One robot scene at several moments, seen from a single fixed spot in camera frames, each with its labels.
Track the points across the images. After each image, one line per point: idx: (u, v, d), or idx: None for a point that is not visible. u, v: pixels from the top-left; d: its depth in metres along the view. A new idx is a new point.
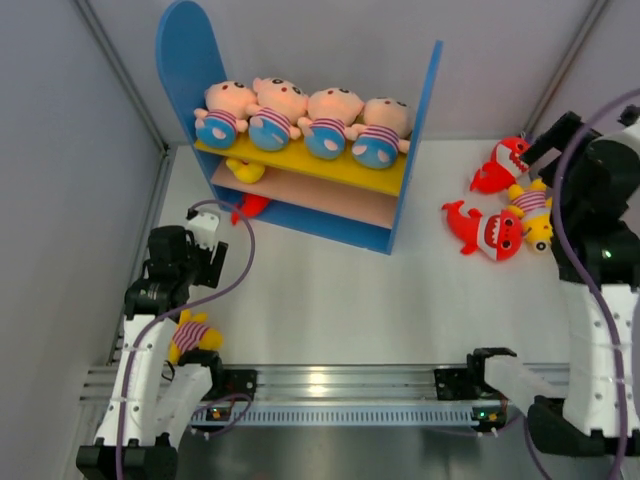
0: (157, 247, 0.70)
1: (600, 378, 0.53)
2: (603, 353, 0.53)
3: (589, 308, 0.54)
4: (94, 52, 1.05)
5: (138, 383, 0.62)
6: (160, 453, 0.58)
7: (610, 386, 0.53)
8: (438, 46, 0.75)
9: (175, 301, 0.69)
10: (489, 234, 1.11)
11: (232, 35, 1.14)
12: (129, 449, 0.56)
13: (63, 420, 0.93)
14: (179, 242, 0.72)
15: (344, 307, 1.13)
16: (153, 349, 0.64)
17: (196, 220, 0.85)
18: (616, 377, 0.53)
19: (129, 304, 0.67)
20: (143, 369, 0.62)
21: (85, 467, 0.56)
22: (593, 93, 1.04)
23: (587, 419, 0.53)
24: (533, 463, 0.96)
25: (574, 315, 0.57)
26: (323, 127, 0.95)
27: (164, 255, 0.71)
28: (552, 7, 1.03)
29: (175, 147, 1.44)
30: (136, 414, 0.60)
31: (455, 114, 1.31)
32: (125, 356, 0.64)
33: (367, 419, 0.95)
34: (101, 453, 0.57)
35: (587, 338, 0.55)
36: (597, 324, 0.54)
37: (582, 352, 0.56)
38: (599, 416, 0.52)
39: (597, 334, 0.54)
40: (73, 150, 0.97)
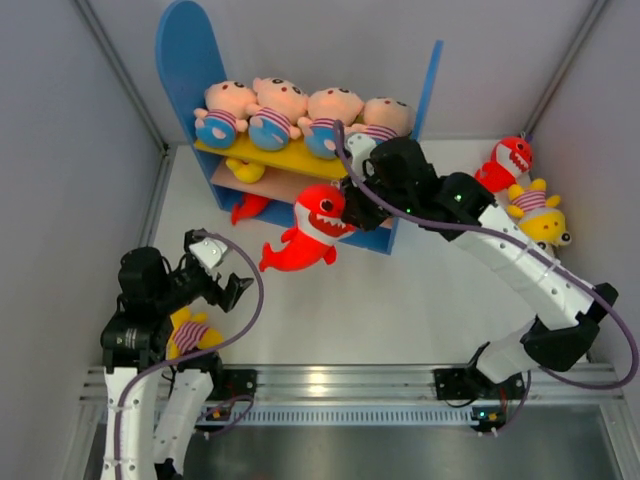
0: (129, 283, 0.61)
1: (542, 278, 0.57)
2: (524, 261, 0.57)
3: (488, 240, 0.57)
4: (94, 51, 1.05)
5: (129, 442, 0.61)
6: None
7: (552, 277, 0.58)
8: (438, 46, 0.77)
9: (158, 343, 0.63)
10: (328, 228, 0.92)
11: (232, 35, 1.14)
12: None
13: (63, 421, 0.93)
14: (154, 273, 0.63)
15: (343, 309, 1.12)
16: (140, 403, 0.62)
17: (198, 249, 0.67)
18: (548, 268, 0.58)
19: (107, 355, 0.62)
20: (132, 427, 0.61)
21: None
22: (592, 92, 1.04)
23: (564, 313, 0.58)
24: (536, 464, 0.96)
25: (476, 249, 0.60)
26: (323, 127, 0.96)
27: (136, 291, 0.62)
28: (552, 6, 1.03)
29: (175, 147, 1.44)
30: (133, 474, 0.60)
31: (455, 114, 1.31)
32: (111, 415, 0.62)
33: (367, 419, 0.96)
34: None
35: (506, 262, 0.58)
36: (502, 247, 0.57)
37: (513, 274, 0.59)
38: (567, 301, 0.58)
39: (508, 251, 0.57)
40: (73, 150, 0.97)
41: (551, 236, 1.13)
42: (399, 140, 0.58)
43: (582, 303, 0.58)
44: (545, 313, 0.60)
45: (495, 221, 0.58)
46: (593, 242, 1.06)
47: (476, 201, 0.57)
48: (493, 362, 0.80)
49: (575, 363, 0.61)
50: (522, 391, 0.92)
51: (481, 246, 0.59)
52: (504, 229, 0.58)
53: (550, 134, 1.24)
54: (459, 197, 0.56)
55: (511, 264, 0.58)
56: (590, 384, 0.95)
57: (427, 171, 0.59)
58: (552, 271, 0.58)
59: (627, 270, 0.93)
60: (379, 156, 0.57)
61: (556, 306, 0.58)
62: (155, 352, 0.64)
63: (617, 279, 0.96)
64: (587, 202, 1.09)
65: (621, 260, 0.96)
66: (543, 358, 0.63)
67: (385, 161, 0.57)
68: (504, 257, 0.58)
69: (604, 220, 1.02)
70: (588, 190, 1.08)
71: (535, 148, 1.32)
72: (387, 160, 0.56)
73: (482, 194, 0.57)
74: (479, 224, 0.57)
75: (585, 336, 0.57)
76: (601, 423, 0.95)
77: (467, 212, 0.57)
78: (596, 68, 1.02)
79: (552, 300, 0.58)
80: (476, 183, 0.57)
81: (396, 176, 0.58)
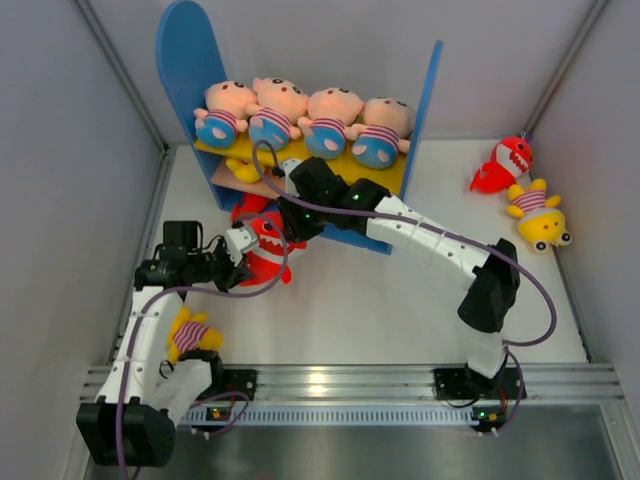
0: (169, 232, 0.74)
1: (437, 244, 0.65)
2: (418, 234, 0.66)
3: (385, 223, 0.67)
4: (94, 51, 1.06)
5: (143, 346, 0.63)
6: (159, 420, 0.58)
7: (448, 242, 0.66)
8: (438, 46, 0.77)
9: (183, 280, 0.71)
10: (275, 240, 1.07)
11: (232, 35, 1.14)
12: (130, 406, 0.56)
13: (63, 420, 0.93)
14: (192, 231, 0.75)
15: (345, 307, 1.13)
16: (160, 316, 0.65)
17: (234, 234, 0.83)
18: (441, 235, 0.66)
19: (138, 278, 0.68)
20: (149, 333, 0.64)
21: (85, 425, 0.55)
22: (591, 93, 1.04)
23: (463, 270, 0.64)
24: (535, 464, 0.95)
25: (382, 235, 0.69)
26: (323, 127, 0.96)
27: (175, 239, 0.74)
28: (551, 7, 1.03)
29: (175, 147, 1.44)
30: (140, 375, 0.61)
31: (455, 114, 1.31)
32: (131, 321, 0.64)
33: (367, 419, 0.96)
34: (102, 410, 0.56)
35: (407, 240, 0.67)
36: (399, 227, 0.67)
37: (418, 249, 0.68)
38: (464, 258, 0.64)
39: (402, 230, 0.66)
40: (73, 149, 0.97)
41: (551, 236, 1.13)
42: (309, 161, 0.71)
43: (479, 258, 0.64)
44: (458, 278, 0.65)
45: (389, 208, 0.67)
46: (593, 242, 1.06)
47: (375, 196, 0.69)
48: (477, 354, 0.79)
49: (503, 319, 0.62)
50: (520, 389, 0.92)
51: (384, 232, 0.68)
52: (400, 213, 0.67)
53: (550, 134, 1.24)
54: (358, 194, 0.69)
55: (412, 240, 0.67)
56: (591, 384, 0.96)
57: (334, 180, 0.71)
58: (446, 237, 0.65)
59: (628, 270, 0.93)
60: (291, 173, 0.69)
61: (456, 266, 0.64)
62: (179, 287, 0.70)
63: (617, 278, 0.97)
64: (586, 202, 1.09)
65: (621, 260, 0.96)
66: (476, 322, 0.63)
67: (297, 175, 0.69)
68: (402, 236, 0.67)
69: (604, 220, 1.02)
70: (588, 189, 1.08)
71: (535, 148, 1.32)
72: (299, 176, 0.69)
73: (378, 191, 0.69)
74: (376, 211, 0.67)
75: (484, 285, 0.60)
76: (602, 424, 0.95)
77: (367, 206, 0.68)
78: (596, 69, 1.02)
79: (451, 262, 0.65)
80: (374, 185, 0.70)
81: (307, 188, 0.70)
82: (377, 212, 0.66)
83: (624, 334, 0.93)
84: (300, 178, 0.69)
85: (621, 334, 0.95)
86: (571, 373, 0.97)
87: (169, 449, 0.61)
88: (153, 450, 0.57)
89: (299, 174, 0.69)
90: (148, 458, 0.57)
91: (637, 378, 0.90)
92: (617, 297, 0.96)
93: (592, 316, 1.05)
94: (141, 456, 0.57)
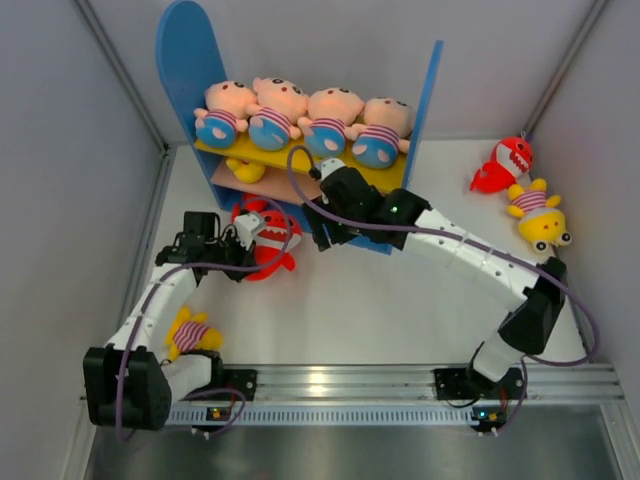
0: (190, 220, 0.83)
1: (484, 263, 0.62)
2: (463, 250, 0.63)
3: (427, 238, 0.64)
4: (94, 51, 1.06)
5: (156, 307, 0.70)
6: (157, 377, 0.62)
7: (494, 260, 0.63)
8: (438, 46, 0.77)
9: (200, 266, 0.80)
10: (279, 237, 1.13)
11: (233, 36, 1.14)
12: (134, 355, 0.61)
13: (64, 420, 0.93)
14: (210, 222, 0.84)
15: (345, 307, 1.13)
16: (175, 287, 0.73)
17: (242, 219, 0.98)
18: (487, 252, 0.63)
19: (161, 258, 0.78)
20: (162, 298, 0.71)
21: (90, 367, 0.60)
22: (592, 93, 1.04)
23: (512, 289, 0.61)
24: (535, 465, 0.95)
25: (421, 249, 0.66)
26: (323, 127, 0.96)
27: (194, 229, 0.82)
28: (551, 7, 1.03)
29: (175, 147, 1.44)
30: (149, 328, 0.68)
31: (455, 114, 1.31)
32: (148, 288, 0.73)
33: (367, 419, 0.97)
34: (108, 356, 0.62)
35: (449, 256, 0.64)
36: (441, 242, 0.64)
37: (461, 266, 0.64)
38: (514, 279, 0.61)
39: (446, 247, 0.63)
40: (73, 149, 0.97)
41: (551, 236, 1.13)
42: (342, 170, 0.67)
43: (528, 278, 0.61)
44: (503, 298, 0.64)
45: (429, 221, 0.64)
46: (593, 242, 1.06)
47: (414, 209, 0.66)
48: (486, 359, 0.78)
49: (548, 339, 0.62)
50: (522, 389, 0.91)
51: (424, 247, 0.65)
52: (442, 227, 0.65)
53: (550, 134, 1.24)
54: (395, 208, 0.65)
55: (455, 257, 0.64)
56: (590, 384, 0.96)
57: (370, 191, 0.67)
58: (492, 255, 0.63)
59: (628, 270, 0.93)
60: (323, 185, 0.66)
61: (504, 286, 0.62)
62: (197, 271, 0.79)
63: (617, 278, 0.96)
64: (586, 202, 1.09)
65: (621, 260, 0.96)
66: (518, 343, 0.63)
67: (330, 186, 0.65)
68: (445, 252, 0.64)
69: (604, 220, 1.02)
70: (588, 189, 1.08)
71: (535, 148, 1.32)
72: (331, 187, 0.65)
73: (417, 203, 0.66)
74: (417, 225, 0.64)
75: (535, 309, 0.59)
76: (601, 424, 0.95)
77: (407, 220, 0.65)
78: (596, 70, 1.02)
79: (497, 281, 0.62)
80: (413, 196, 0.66)
81: (342, 199, 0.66)
82: (418, 227, 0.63)
83: (624, 334, 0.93)
84: (334, 189, 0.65)
85: (621, 333, 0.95)
86: (571, 373, 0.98)
87: (162, 415, 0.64)
88: (148, 406, 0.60)
89: (331, 184, 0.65)
90: (141, 413, 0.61)
91: (637, 378, 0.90)
92: (617, 297, 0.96)
93: (593, 316, 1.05)
94: (135, 410, 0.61)
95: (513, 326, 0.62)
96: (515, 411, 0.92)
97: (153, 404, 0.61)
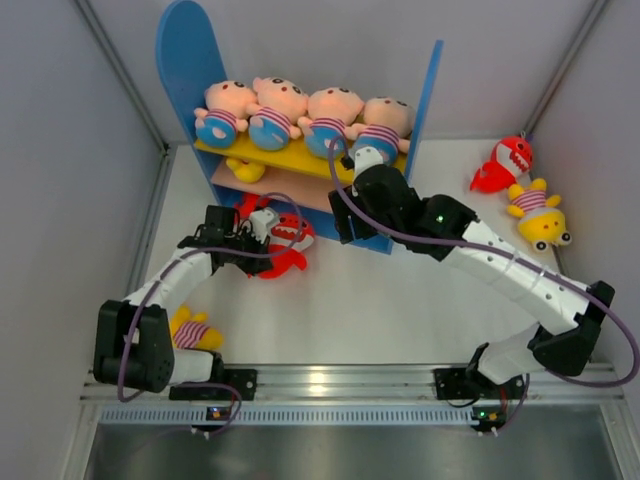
0: (211, 213, 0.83)
1: (534, 285, 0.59)
2: (513, 270, 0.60)
3: (475, 254, 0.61)
4: (94, 51, 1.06)
5: (173, 278, 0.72)
6: (164, 338, 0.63)
7: (545, 283, 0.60)
8: (438, 46, 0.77)
9: (218, 258, 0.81)
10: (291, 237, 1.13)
11: (233, 36, 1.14)
12: (147, 310, 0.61)
13: (64, 420, 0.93)
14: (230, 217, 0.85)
15: (345, 307, 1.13)
16: (193, 266, 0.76)
17: (257, 215, 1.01)
18: (538, 274, 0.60)
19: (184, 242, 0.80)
20: (180, 272, 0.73)
21: (105, 315, 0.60)
22: (591, 92, 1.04)
23: (563, 317, 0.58)
24: (535, 465, 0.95)
25: (467, 262, 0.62)
26: (323, 127, 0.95)
27: (214, 221, 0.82)
28: (550, 7, 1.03)
29: (175, 147, 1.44)
30: (165, 291, 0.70)
31: (455, 113, 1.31)
32: (169, 261, 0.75)
33: (366, 419, 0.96)
34: (124, 308, 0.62)
35: (498, 274, 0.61)
36: (490, 259, 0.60)
37: (507, 284, 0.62)
38: (564, 304, 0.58)
39: (495, 264, 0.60)
40: (73, 150, 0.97)
41: (551, 236, 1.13)
42: (384, 170, 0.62)
43: (579, 304, 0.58)
44: (546, 319, 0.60)
45: (478, 236, 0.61)
46: (593, 242, 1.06)
47: (459, 219, 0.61)
48: (496, 365, 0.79)
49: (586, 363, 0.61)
50: (522, 390, 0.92)
51: (470, 262, 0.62)
52: (490, 241, 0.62)
53: (550, 133, 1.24)
54: (440, 218, 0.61)
55: (503, 276, 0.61)
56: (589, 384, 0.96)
57: (410, 195, 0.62)
58: (544, 276, 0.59)
59: (628, 270, 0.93)
60: (363, 186, 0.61)
61: (554, 310, 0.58)
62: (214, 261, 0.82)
63: (617, 278, 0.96)
64: (586, 201, 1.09)
65: (621, 260, 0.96)
66: (554, 363, 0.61)
67: (371, 187, 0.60)
68: (494, 270, 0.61)
69: (604, 220, 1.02)
70: (588, 189, 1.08)
71: (535, 148, 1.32)
72: (373, 188, 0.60)
73: (463, 212, 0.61)
74: (464, 239, 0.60)
75: (585, 337, 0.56)
76: (602, 424, 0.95)
77: (451, 230, 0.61)
78: (596, 69, 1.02)
79: (548, 305, 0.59)
80: (457, 203, 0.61)
81: (381, 203, 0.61)
82: (465, 241, 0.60)
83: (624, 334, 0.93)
84: (375, 190, 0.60)
85: (621, 333, 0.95)
86: None
87: (161, 381, 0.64)
88: (150, 365, 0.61)
89: (373, 185, 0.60)
90: (142, 372, 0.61)
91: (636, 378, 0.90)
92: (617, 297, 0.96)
93: None
94: (137, 368, 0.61)
95: (553, 349, 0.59)
96: (515, 411, 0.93)
97: (155, 364, 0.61)
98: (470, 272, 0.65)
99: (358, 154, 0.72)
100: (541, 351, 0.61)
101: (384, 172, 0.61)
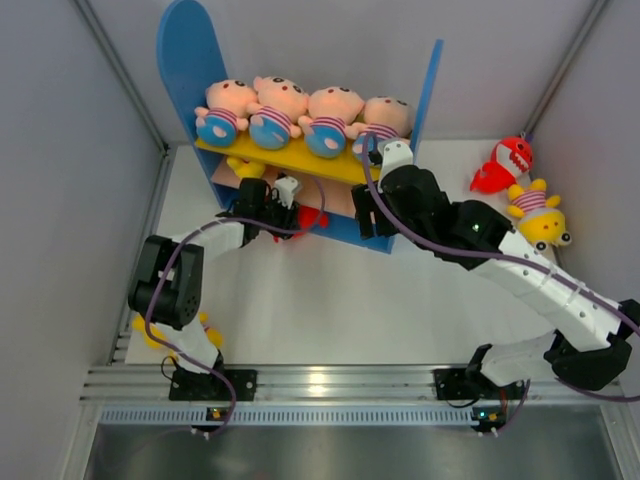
0: (244, 187, 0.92)
1: (569, 304, 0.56)
2: (549, 286, 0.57)
3: (511, 268, 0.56)
4: (95, 51, 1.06)
5: (213, 231, 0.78)
6: (196, 278, 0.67)
7: (579, 300, 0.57)
8: (438, 45, 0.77)
9: (250, 233, 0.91)
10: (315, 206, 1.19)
11: (233, 36, 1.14)
12: (186, 248, 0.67)
13: (63, 421, 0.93)
14: (261, 192, 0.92)
15: (345, 306, 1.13)
16: (228, 231, 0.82)
17: (282, 183, 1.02)
18: (573, 291, 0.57)
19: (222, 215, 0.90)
20: (218, 229, 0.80)
21: (151, 242, 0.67)
22: (591, 93, 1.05)
23: (596, 336, 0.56)
24: (536, 465, 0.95)
25: (499, 274, 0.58)
26: (323, 126, 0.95)
27: (247, 198, 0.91)
28: (550, 8, 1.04)
29: (175, 147, 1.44)
30: (202, 240, 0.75)
31: (455, 114, 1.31)
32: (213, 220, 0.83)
33: (366, 419, 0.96)
34: (167, 244, 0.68)
35: (531, 288, 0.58)
36: (526, 274, 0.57)
37: (538, 299, 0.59)
38: (597, 324, 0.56)
39: (531, 279, 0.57)
40: (74, 150, 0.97)
41: (551, 236, 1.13)
42: (416, 172, 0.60)
43: (610, 323, 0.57)
44: (574, 336, 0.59)
45: (515, 248, 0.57)
46: (593, 241, 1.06)
47: (494, 228, 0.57)
48: (503, 370, 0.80)
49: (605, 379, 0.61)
50: (523, 390, 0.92)
51: (503, 275, 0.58)
52: (526, 254, 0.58)
53: (550, 134, 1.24)
54: (475, 228, 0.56)
55: (536, 291, 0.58)
56: None
57: (441, 199, 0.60)
58: (579, 294, 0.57)
59: (629, 269, 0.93)
60: (393, 190, 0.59)
61: (587, 329, 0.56)
62: (247, 237, 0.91)
63: (617, 277, 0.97)
64: (586, 201, 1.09)
65: (621, 260, 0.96)
66: (574, 377, 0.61)
67: (400, 188, 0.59)
68: (528, 284, 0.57)
69: (603, 220, 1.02)
70: (587, 189, 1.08)
71: (535, 148, 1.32)
72: (402, 190, 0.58)
73: (499, 220, 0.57)
74: (500, 252, 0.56)
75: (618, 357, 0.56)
76: (602, 424, 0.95)
77: (487, 241, 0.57)
78: (596, 70, 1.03)
79: (582, 323, 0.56)
80: (492, 210, 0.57)
81: (410, 206, 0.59)
82: (502, 254, 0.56)
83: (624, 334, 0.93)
84: (405, 194, 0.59)
85: None
86: None
87: (187, 317, 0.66)
88: (180, 296, 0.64)
89: (403, 187, 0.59)
90: (171, 302, 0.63)
91: (637, 377, 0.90)
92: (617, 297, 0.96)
93: None
94: (167, 298, 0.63)
95: (577, 364, 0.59)
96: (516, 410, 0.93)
97: (185, 297, 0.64)
98: (498, 283, 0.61)
99: (386, 149, 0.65)
100: (561, 364, 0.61)
101: (417, 174, 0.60)
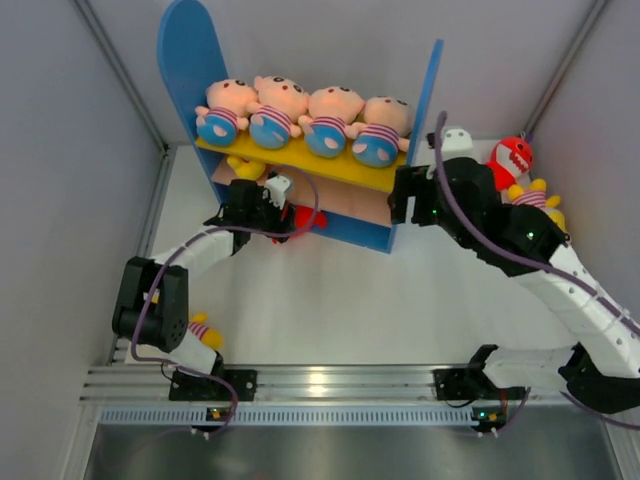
0: (233, 191, 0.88)
1: (608, 330, 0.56)
2: (591, 308, 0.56)
3: (557, 283, 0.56)
4: (94, 51, 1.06)
5: (197, 247, 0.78)
6: (181, 300, 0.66)
7: (619, 328, 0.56)
8: (438, 44, 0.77)
9: (240, 241, 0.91)
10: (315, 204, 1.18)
11: (233, 36, 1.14)
12: (169, 270, 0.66)
13: (63, 421, 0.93)
14: (252, 194, 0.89)
15: (345, 307, 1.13)
16: (216, 242, 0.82)
17: (274, 184, 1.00)
18: (616, 317, 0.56)
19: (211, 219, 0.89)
20: (203, 243, 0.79)
21: (132, 265, 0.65)
22: (591, 93, 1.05)
23: (628, 365, 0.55)
24: (536, 465, 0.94)
25: (543, 286, 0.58)
26: (324, 126, 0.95)
27: (236, 201, 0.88)
28: (549, 8, 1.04)
29: (175, 147, 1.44)
30: (188, 258, 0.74)
31: (455, 114, 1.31)
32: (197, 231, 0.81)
33: (366, 419, 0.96)
34: (149, 265, 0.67)
35: (573, 307, 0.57)
36: (572, 291, 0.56)
37: (578, 319, 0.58)
38: (631, 355, 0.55)
39: (576, 298, 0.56)
40: (74, 150, 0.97)
41: None
42: (477, 167, 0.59)
43: None
44: (603, 363, 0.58)
45: (566, 263, 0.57)
46: (593, 241, 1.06)
47: (546, 239, 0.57)
48: (506, 372, 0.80)
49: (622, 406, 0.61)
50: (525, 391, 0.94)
51: (547, 289, 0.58)
52: (575, 271, 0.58)
53: (549, 134, 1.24)
54: (529, 237, 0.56)
55: (578, 310, 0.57)
56: None
57: (496, 199, 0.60)
58: (619, 322, 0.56)
59: (629, 268, 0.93)
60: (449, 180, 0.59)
61: (620, 358, 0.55)
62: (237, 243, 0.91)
63: (617, 277, 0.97)
64: (585, 201, 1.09)
65: (621, 259, 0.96)
66: (592, 400, 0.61)
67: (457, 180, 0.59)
68: (571, 302, 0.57)
69: (603, 220, 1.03)
70: (587, 189, 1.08)
71: (535, 148, 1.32)
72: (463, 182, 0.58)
73: (553, 232, 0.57)
74: (549, 263, 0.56)
75: None
76: (601, 424, 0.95)
77: (538, 251, 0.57)
78: (595, 70, 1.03)
79: (616, 351, 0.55)
80: (549, 221, 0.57)
81: (464, 200, 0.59)
82: (552, 267, 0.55)
83: None
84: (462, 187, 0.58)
85: None
86: None
87: (173, 342, 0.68)
88: (165, 322, 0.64)
89: (461, 180, 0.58)
90: (157, 330, 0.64)
91: None
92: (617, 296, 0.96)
93: None
94: (153, 324, 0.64)
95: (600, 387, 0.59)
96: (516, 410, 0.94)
97: (170, 323, 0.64)
98: (540, 296, 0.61)
99: (447, 134, 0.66)
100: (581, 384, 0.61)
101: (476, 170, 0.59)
